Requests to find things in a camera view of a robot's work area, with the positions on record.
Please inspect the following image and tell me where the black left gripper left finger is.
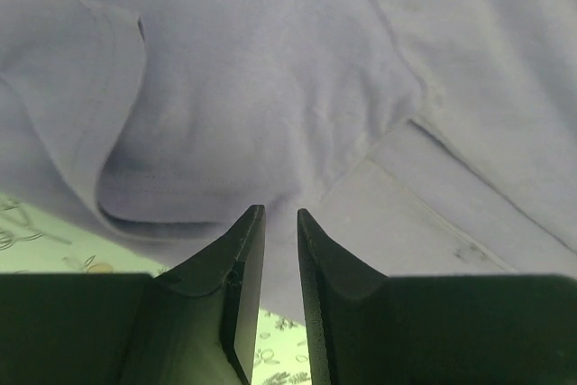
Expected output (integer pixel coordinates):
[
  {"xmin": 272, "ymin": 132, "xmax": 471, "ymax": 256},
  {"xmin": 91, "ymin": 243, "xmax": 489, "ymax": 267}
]
[{"xmin": 1, "ymin": 206, "xmax": 266, "ymax": 384}]

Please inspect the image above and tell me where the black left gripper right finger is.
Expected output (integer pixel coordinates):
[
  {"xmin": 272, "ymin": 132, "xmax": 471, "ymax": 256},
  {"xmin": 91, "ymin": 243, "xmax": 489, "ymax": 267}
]
[{"xmin": 297, "ymin": 209, "xmax": 576, "ymax": 384}]

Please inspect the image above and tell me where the lavender t shirt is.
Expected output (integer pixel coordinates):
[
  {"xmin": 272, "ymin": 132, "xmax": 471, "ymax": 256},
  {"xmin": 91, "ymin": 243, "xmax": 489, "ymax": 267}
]
[{"xmin": 1, "ymin": 0, "xmax": 576, "ymax": 319}]

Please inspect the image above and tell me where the floral patterned table mat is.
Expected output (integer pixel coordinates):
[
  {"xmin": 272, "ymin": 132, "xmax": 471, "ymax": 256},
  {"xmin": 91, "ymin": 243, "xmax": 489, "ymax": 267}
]
[{"xmin": 1, "ymin": 195, "xmax": 312, "ymax": 385}]

